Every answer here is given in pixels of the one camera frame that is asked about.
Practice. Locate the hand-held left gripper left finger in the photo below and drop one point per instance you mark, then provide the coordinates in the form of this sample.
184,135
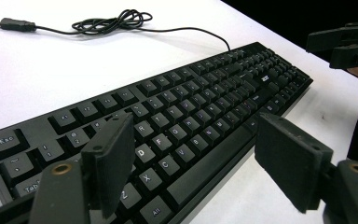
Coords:
110,161

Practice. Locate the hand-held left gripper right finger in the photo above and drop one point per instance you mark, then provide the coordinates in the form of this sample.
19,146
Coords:
289,158

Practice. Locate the black computer keyboard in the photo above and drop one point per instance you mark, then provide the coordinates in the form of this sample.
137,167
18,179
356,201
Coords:
199,124

